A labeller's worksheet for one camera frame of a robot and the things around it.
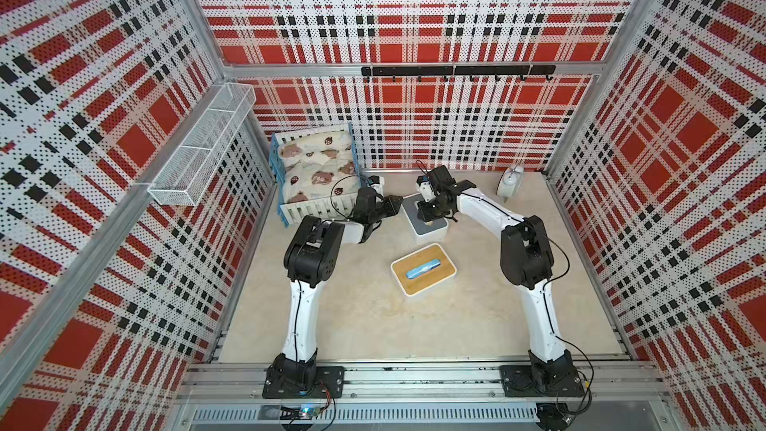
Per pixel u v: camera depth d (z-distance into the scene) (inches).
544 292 23.8
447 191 29.6
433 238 38.9
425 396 28.9
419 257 35.7
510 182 41.1
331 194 40.7
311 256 23.3
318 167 44.2
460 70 34.8
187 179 36.7
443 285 33.7
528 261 23.3
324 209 41.1
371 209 33.8
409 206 41.4
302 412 27.2
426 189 36.6
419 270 35.0
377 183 37.8
